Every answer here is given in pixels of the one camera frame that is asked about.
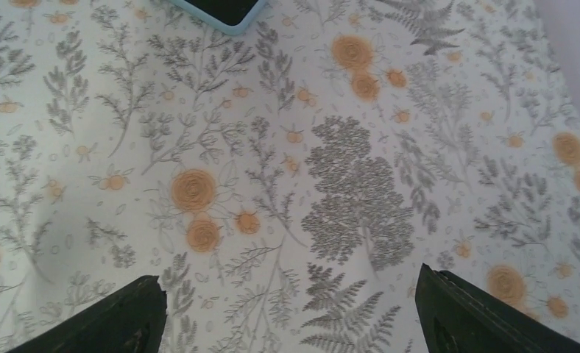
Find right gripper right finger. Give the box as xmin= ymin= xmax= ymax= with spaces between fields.
xmin=414 ymin=264 xmax=580 ymax=353

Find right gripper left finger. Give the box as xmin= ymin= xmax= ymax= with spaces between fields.
xmin=11 ymin=275 xmax=167 ymax=353

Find phone in light blue case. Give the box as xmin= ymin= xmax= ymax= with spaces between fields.
xmin=169 ymin=0 xmax=268 ymax=36

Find floral patterned table mat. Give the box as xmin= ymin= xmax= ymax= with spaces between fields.
xmin=0 ymin=1 xmax=580 ymax=352

